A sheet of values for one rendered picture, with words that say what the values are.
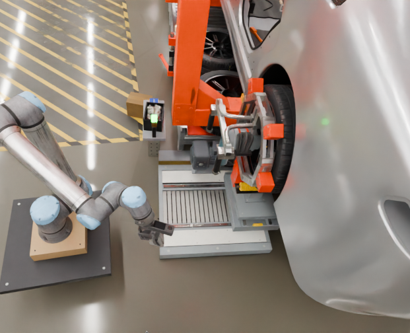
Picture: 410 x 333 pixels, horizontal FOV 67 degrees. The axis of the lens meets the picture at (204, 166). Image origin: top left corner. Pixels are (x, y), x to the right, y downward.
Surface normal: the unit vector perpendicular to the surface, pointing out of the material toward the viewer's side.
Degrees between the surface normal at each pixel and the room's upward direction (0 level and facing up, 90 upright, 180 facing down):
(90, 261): 0
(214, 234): 0
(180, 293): 0
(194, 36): 90
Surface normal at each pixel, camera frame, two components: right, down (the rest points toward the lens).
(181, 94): 0.11, 0.80
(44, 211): 0.10, -0.52
